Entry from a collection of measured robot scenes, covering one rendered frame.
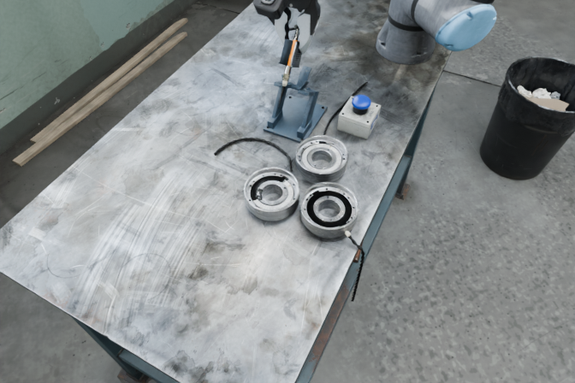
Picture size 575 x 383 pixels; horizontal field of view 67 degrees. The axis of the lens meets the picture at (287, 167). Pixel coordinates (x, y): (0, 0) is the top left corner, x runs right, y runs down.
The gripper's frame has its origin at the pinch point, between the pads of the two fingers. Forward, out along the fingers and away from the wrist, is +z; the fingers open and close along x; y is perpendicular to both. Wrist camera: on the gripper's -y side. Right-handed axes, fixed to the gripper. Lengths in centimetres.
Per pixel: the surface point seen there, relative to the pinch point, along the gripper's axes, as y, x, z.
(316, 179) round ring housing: -14.5, -12.0, 17.3
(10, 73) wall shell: 21, 149, 70
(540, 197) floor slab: 80, -76, 100
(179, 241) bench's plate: -36.7, 4.9, 19.6
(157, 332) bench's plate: -52, -2, 20
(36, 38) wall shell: 39, 148, 63
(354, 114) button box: 3.8, -12.7, 15.2
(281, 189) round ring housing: -19.7, -7.0, 17.2
